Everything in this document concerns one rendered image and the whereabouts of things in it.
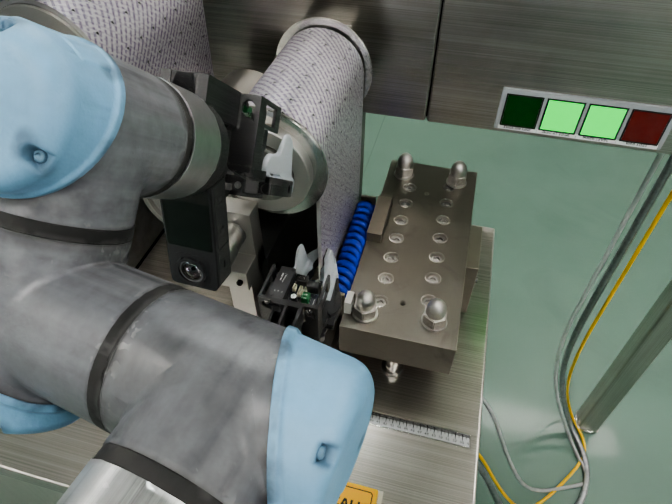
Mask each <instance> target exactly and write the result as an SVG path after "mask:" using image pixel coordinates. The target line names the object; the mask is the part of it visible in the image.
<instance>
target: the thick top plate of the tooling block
mask: <svg viewBox="0 0 672 504"><path fill-rule="evenodd" d="M397 162H398V160H392V161H391V164H390V167H389V170H388V173H387V177H386V180H385V183H384V186H383V189H382V192H381V196H385V197H391V198H392V206H391V209H390V213H389V216H388V220H387V223H386V227H385V230H384V234H383V237H382V241H381V243H378V242H372V241H367V240H366V243H365V246H364V249H363V252H362V255H361V259H360V262H359V265H358V268H357V271H356V274H355V277H354V281H353V284H352V287H351V290H350V291H352V292H355V301H356V298H357V295H358V294H359V293H360V292H361V291H363V290H369V291H371V292H372V293H373V294H374V295H375V299H376V301H377V310H378V317H377V319H376V320H375V321H374V322H372V323H369V324H362V323H359V322H357V321H356V320H355V319H354V318H353V316H352V312H351V314H347V313H344V312H343V315H342V318H341V322H340V325H339V350H341V351H346V352H350V353H355V354H359V355H364V356H368V357H373V358H377V359H382V360H386V361H390V362H395V363H399V364H404V365H408V366H413V367H417V368H422V369H426V370H431V371H435V372H440V373H444V374H450V370H451V367H452V364H453V360H454V357H455V354H456V349H457V341H458V333H459V324H460V316H461V307H462V299H463V290H464V282H465V274H466V265H467V257H468V248H469V240H470V231H471V223H472V215H473V206H474V198H475V189H476V181H477V172H470V171H466V172H467V176H466V181H467V184H466V186H465V187H464V188H461V189H456V188H451V187H449V186H448V185H447V183H446V179H447V178H448V177H449V173H450V170H451V168H444V167H438V166H431V165H424V164H418V163H413V164H414V168H413V172H414V177H413V178H412V179H410V180H400V179H398V178H396V177H395V176H394V171H395V170H396V165H397ZM434 298H439V299H442V300H443V301H444V302H445V304H446V306H447V317H446V319H447V326H446V328H445V329H444V330H443V331H441V332H438V333H433V332H429V331H427V330H426V329H424V328H423V326H422V325H421V322H420V319H421V316H422V314H423V313H424V311H425V307H426V306H427V305H428V303H429V302H430V301H431V300H432V299H434ZM355 301H354V304H355Z"/></svg>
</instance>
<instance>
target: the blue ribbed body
mask: <svg viewBox="0 0 672 504"><path fill-rule="evenodd" d="M374 208H375V205H372V203H371V202H370V201H368V200H366V201H360V202H358V204H357V205H356V209H355V211H354V215H353V216H352V221H351V222H350V227H349V228H348V233H347V234H346V236H345V240H344V242H343V247H342V248H341V250H340V251H341V253H340V254H339V256H338V261H337V262H336V264H337V270H338V277H339V289H340V292H342V293H345V298H346V295H347V292H348V291H350V290H351V285H352V284H353V281H354V277H355V274H356V270H357V268H358V265H359V262H360V259H361V255H362V252H363V249H364V246H365V242H366V235H367V230H368V227H369V224H370V220H371V217H372V214H373V211H374Z"/></svg>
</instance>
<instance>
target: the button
mask: <svg viewBox="0 0 672 504"><path fill-rule="evenodd" d="M378 493H379V492H378V490H377V489H373V488H369V487H366V486H362V485H358V484H354V483H351V482H347V484H346V487H345V489H344V491H343V492H342V493H341V495H340V497H339V499H338V501H337V504H377V499H378Z"/></svg>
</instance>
